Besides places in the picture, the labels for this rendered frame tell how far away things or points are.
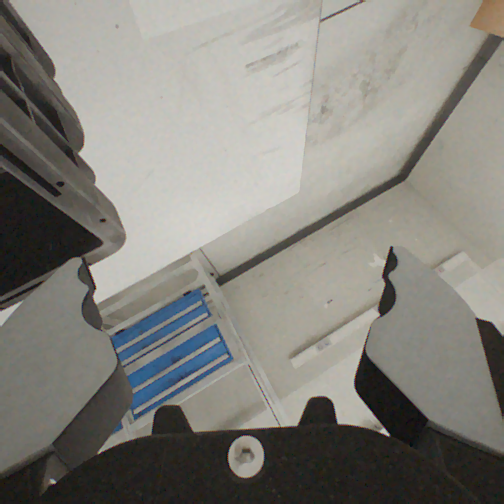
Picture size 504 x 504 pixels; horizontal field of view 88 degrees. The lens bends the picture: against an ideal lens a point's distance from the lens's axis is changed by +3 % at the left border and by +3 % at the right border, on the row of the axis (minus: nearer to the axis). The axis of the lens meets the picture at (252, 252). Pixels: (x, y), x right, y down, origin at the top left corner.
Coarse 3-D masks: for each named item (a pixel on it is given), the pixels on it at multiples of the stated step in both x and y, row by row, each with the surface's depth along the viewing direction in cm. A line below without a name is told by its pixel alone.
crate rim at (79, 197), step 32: (0, 96) 10; (0, 128) 9; (32, 128) 11; (0, 160) 10; (32, 160) 11; (64, 160) 13; (64, 192) 13; (96, 192) 15; (96, 224) 15; (64, 256) 17; (96, 256) 17; (0, 288) 16; (32, 288) 17
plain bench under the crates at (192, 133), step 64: (64, 0) 23; (128, 0) 25; (320, 0) 34; (64, 64) 27; (128, 64) 29; (192, 64) 33; (256, 64) 37; (128, 128) 35; (192, 128) 40; (256, 128) 46; (128, 192) 44; (192, 192) 51; (256, 192) 62; (128, 256) 57; (0, 320) 53
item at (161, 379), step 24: (168, 312) 189; (192, 312) 188; (120, 336) 186; (144, 336) 183; (168, 336) 182; (216, 336) 180; (120, 360) 180; (168, 360) 177; (192, 360) 175; (216, 360) 172; (144, 384) 171; (168, 384) 171; (192, 384) 170; (144, 408) 167
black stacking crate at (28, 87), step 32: (0, 32) 15; (0, 64) 15; (32, 96) 17; (64, 128) 18; (0, 192) 19; (32, 192) 19; (0, 224) 18; (32, 224) 18; (64, 224) 18; (0, 256) 17; (32, 256) 17
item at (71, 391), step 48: (48, 288) 9; (96, 288) 11; (0, 336) 7; (48, 336) 7; (96, 336) 7; (0, 384) 6; (48, 384) 6; (96, 384) 6; (0, 432) 5; (48, 432) 5; (96, 432) 6; (0, 480) 5
